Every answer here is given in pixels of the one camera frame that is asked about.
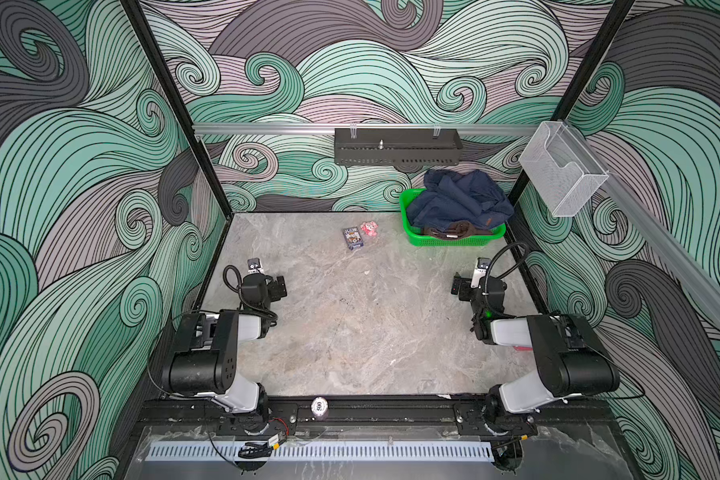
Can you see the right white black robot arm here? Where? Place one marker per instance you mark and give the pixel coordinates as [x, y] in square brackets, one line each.
[569, 359]

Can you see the aluminium back wall rail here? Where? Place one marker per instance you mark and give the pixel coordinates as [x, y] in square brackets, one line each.
[281, 128]

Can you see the brown folded trousers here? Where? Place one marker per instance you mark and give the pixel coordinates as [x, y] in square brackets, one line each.
[456, 231]

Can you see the pink plush toy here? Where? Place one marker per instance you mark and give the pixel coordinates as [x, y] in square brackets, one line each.
[370, 228]

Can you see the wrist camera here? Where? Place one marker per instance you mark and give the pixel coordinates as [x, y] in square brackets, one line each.
[254, 265]
[480, 271]

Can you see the black perforated wall shelf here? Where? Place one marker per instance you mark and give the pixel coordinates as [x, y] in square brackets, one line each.
[405, 149]

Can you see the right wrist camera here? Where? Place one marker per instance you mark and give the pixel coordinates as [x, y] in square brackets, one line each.
[480, 271]

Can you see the aluminium right wall rail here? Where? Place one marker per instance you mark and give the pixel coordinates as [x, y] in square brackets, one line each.
[671, 194]

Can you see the round silver knob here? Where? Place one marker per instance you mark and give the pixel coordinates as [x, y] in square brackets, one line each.
[319, 407]

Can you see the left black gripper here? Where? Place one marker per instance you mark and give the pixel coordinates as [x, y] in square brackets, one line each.
[278, 287]

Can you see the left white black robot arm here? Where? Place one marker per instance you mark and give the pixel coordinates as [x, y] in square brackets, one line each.
[202, 362]

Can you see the clear plastic wall bin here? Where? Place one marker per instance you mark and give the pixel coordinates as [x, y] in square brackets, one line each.
[563, 168]

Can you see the blue playing card box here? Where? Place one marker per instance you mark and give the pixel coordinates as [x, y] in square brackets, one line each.
[353, 238]

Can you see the green plastic basket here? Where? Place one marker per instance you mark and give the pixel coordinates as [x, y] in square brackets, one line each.
[417, 239]

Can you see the white slotted cable duct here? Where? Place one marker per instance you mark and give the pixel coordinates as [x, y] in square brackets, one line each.
[423, 451]

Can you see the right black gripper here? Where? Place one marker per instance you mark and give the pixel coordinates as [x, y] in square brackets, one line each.
[460, 285]

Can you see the aluminium wall rail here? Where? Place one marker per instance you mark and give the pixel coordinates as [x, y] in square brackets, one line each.
[281, 128]
[671, 194]

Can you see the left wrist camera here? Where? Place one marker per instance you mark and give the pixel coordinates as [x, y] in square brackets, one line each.
[254, 265]

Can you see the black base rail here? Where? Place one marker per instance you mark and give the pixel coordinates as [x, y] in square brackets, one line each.
[463, 414]

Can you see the dark blue denim jeans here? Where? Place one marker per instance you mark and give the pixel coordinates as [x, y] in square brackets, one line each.
[449, 196]

